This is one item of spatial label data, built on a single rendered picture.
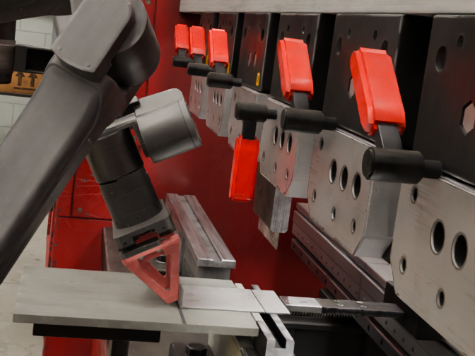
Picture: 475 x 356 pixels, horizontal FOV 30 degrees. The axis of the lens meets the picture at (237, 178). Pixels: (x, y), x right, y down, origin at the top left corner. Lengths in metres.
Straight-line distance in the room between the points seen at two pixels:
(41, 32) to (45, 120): 7.46
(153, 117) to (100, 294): 0.22
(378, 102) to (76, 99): 0.28
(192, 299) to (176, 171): 0.86
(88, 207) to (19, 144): 1.20
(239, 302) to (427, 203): 0.58
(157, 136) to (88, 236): 0.95
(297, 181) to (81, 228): 1.16
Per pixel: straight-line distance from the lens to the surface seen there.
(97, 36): 0.68
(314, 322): 1.56
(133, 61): 0.71
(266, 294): 1.10
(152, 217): 0.99
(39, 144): 0.69
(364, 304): 1.11
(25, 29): 8.16
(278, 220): 1.00
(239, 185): 0.86
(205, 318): 0.99
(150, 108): 1.00
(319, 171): 0.70
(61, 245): 1.91
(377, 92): 0.51
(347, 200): 0.63
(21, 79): 3.36
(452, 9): 0.51
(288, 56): 0.71
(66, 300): 1.01
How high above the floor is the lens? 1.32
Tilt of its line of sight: 9 degrees down
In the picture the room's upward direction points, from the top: 7 degrees clockwise
